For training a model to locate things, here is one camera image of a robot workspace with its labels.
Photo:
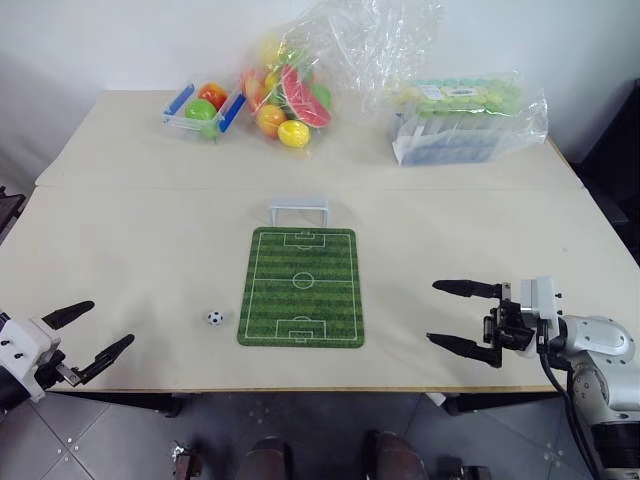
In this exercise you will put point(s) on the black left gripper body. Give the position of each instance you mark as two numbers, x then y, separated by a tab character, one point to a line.
56	361

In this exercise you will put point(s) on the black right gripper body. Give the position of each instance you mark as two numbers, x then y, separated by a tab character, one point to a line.
506	327

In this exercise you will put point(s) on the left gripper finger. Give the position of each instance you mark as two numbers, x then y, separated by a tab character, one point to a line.
67	313
106	356

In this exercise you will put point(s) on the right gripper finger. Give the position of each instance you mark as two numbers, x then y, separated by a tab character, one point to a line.
467	287
470	347

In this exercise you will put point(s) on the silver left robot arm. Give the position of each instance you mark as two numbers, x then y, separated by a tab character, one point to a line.
9	387

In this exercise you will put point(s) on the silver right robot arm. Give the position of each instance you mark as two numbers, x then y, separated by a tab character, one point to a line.
602	350

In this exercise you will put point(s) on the small soccer ball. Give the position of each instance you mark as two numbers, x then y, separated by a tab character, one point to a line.
214	319

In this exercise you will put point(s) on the green soccer field mat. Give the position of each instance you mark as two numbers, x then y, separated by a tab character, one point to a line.
302	287

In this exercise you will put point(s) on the dark brown furniture piece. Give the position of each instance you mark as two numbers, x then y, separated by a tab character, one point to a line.
10	212

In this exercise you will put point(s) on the dark rounded shape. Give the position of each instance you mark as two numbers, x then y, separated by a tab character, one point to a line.
267	460
395	457

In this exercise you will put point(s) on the pack of green-capped tubes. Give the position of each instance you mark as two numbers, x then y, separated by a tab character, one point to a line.
450	120

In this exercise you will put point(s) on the clear plastic tube bag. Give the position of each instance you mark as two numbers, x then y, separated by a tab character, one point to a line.
530	117

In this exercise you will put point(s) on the small white goal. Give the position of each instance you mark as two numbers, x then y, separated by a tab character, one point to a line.
299	203

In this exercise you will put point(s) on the dark chair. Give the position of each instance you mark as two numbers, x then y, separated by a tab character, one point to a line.
612	150

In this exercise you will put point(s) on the yellow toy lemon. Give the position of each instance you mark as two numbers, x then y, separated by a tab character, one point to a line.
294	134

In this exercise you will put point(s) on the green toy fruit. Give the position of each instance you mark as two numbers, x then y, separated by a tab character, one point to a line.
322	94

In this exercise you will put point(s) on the green toy apple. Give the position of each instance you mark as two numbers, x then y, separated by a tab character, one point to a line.
200	110

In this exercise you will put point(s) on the toy watermelon slice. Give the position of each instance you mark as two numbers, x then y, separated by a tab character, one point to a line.
302	97

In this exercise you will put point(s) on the orange yellow toy peach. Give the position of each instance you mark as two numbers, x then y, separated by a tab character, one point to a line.
270	120

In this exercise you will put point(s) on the clear plastic fruit bag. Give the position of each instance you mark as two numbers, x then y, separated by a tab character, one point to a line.
350	55

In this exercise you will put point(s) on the red orange toy apple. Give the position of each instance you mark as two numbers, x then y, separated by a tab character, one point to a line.
214	93

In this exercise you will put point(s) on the red orange toy fruit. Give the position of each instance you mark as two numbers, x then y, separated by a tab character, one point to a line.
254	89

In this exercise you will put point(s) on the yellow toy fruit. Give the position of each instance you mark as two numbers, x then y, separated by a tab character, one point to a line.
276	49

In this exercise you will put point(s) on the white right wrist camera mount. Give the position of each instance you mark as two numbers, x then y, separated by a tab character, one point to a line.
541	297

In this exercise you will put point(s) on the brown block with bracket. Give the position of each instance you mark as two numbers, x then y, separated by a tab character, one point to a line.
186	462

